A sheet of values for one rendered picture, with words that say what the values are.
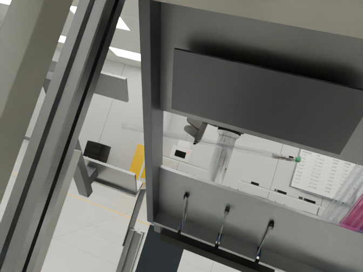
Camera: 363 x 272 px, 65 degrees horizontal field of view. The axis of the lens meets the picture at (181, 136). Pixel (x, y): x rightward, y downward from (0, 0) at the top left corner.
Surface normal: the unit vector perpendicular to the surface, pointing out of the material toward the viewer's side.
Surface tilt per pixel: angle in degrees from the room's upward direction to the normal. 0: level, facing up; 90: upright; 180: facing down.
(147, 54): 137
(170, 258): 90
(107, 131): 90
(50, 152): 90
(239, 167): 90
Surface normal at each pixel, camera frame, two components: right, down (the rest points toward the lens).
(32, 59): 0.93, 0.28
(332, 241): -0.36, 0.61
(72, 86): -0.20, -0.14
